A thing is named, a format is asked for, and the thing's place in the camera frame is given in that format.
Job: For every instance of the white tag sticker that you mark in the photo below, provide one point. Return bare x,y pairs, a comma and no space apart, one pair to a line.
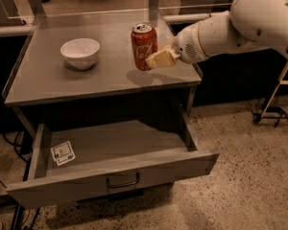
63,153

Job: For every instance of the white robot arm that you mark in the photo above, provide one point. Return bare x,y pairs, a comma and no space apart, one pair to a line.
249,25

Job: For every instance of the red coke can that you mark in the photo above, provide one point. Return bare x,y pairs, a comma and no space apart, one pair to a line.
144,43

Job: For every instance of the white ceramic bowl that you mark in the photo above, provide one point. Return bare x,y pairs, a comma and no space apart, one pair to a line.
81,53

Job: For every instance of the white counter rail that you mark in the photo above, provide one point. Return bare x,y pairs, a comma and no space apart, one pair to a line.
194,18

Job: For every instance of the grey metal cabinet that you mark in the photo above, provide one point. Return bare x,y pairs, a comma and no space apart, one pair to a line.
43,77

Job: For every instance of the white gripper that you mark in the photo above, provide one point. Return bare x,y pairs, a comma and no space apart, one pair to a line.
186,47

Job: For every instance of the black drawer handle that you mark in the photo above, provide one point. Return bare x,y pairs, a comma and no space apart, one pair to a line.
123,181

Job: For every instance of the yellow wheeled cart frame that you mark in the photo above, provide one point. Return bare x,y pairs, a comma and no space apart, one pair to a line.
269,109

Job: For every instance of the open grey top drawer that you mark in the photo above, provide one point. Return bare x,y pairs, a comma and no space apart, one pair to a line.
159,145

